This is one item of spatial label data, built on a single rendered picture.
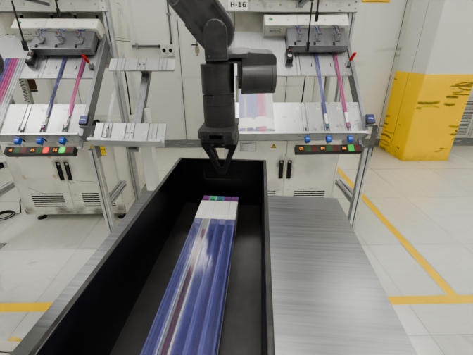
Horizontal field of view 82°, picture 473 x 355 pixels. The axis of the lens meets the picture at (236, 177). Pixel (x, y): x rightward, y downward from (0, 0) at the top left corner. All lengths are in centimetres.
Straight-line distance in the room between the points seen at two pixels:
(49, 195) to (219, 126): 187
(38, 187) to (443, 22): 358
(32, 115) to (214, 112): 142
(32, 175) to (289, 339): 205
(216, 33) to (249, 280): 36
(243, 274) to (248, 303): 5
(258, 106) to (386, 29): 246
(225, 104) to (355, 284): 34
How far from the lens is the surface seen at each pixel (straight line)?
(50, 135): 166
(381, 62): 373
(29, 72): 201
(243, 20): 200
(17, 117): 184
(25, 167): 224
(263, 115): 147
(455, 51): 351
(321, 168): 191
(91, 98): 170
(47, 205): 231
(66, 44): 196
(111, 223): 179
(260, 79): 48
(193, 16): 46
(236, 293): 39
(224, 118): 49
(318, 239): 52
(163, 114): 348
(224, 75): 48
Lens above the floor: 110
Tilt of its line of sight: 25 degrees down
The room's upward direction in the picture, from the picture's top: straight up
